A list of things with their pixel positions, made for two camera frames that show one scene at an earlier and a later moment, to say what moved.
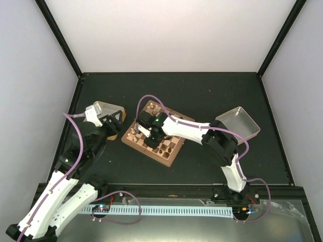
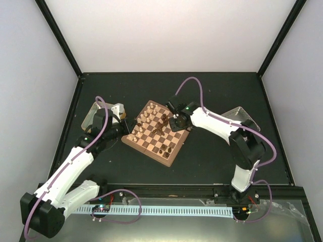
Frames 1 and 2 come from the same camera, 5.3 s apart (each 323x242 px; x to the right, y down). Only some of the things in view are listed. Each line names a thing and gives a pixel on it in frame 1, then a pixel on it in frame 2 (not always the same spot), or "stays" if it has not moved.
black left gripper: x=118 y=125 -> x=127 y=129
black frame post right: x=298 y=6 stays
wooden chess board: x=166 y=154 stays
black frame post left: x=45 y=9 stays
